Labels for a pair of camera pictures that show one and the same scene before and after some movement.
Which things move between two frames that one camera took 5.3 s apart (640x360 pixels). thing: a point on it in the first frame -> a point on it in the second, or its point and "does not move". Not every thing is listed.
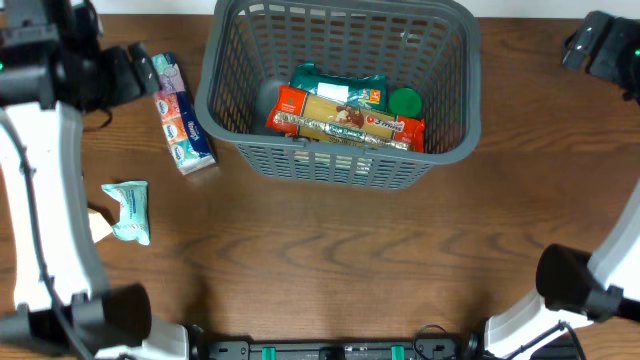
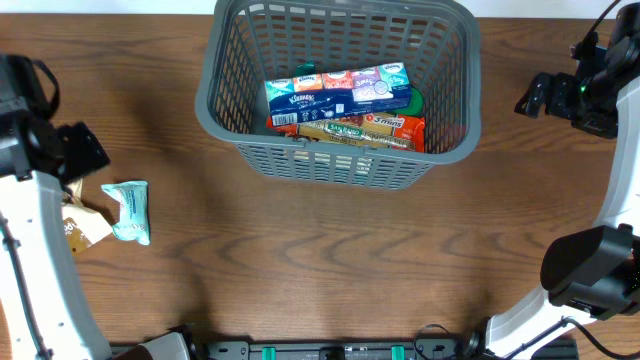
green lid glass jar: (405, 102) does not move
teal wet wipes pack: (134, 215) does not move
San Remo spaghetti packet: (304, 113) does not move
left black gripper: (122, 76) -> (80, 156)
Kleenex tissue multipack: (186, 140) -> (337, 93)
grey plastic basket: (431, 49) does not move
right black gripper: (593, 48) -> (553, 93)
